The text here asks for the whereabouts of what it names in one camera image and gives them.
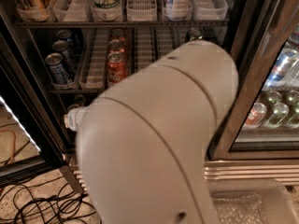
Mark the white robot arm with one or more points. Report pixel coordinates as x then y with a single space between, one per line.
141 145

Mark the left back redbull can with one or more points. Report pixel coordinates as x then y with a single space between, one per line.
80 99

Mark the open fridge glass door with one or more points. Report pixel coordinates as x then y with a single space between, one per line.
18 105

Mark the front blue pepsi can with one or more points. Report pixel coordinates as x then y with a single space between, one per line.
58 69

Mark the blue pepsi can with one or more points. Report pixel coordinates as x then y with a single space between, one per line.
62 47
71 38
58 69

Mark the middle blue pepsi can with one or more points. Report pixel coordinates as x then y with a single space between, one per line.
62 47

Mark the front red coca-cola can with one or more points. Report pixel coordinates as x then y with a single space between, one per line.
117 68

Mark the red coca-cola can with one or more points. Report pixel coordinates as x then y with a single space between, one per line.
118 34
117 68
116 46

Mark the back blue pepsi can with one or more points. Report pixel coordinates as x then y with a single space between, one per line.
71 38

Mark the middle red coca-cola can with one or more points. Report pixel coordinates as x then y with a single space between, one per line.
116 46

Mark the back red coca-cola can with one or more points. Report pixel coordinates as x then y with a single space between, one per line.
118 34

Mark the back green soda can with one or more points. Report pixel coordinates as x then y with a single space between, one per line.
193 34

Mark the red can behind glass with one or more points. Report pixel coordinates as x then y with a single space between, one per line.
255 115

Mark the closed fridge glass door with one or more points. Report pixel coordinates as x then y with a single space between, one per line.
263 28

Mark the green can behind glass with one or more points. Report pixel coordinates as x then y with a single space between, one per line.
277 113

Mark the silver redbull can behind glass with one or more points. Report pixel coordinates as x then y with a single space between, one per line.
283 65

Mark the right clear plastic bin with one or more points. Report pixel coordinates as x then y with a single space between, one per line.
264 201

